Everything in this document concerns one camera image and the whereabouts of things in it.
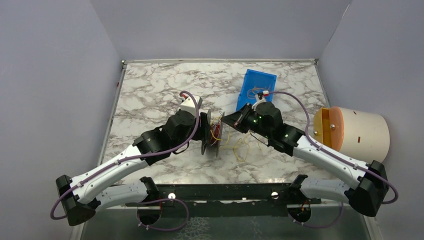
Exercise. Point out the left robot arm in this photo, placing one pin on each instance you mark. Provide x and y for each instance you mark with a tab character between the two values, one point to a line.
82	196

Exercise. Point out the yellow and cream cylinder fixture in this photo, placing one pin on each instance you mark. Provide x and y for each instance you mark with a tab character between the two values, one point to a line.
361	135

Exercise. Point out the grey perforated cable spool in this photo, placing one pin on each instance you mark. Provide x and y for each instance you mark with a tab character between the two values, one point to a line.
212	147

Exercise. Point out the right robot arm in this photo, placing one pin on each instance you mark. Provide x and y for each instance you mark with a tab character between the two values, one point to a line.
360	184

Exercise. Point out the blue plastic bin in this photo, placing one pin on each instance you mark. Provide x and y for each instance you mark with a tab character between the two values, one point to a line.
254	82

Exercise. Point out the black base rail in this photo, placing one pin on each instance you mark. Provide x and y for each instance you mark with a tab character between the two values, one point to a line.
226	200

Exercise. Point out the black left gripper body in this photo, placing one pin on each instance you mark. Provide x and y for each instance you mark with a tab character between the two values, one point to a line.
204	131

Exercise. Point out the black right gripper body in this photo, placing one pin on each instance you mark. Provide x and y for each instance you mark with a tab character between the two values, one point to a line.
243	117

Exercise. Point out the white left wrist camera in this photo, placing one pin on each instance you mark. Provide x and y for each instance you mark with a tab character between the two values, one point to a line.
188	105

